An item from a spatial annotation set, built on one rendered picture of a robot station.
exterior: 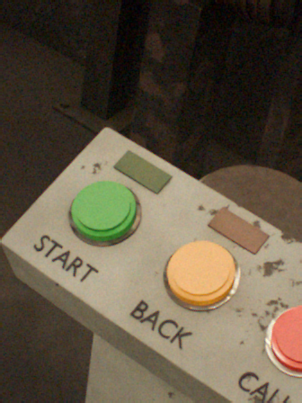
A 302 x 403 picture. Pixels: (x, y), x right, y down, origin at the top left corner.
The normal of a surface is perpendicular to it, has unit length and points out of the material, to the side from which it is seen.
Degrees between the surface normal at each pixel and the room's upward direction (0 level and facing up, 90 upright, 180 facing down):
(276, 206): 0
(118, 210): 20
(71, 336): 0
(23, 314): 0
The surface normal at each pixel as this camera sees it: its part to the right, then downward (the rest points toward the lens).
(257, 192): 0.13, -0.73
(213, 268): -0.08, -0.52
